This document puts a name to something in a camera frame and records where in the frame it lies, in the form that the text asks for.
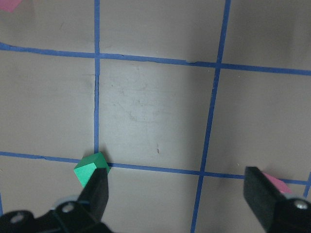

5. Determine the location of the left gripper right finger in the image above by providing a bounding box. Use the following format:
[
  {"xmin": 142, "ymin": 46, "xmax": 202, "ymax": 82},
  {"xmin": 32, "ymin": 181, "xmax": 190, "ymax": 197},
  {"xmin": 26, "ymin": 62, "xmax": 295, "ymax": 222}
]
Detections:
[{"xmin": 243, "ymin": 166, "xmax": 289, "ymax": 228}]

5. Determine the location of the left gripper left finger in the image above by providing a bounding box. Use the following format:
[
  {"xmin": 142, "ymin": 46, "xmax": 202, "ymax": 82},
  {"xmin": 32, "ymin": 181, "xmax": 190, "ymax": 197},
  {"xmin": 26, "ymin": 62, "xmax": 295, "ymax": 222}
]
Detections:
[{"xmin": 77, "ymin": 168, "xmax": 108, "ymax": 222}]

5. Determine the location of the green cube near left arm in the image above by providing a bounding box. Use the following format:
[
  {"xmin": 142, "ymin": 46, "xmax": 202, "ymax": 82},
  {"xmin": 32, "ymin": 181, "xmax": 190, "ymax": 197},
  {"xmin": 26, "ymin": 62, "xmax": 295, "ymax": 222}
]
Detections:
[{"xmin": 73, "ymin": 152, "xmax": 110, "ymax": 188}]

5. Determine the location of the pink cube centre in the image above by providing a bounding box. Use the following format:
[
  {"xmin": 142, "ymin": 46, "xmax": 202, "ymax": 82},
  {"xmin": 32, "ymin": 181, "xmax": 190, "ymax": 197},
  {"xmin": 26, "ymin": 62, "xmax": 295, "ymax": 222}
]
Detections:
[{"xmin": 263, "ymin": 173, "xmax": 292, "ymax": 194}]

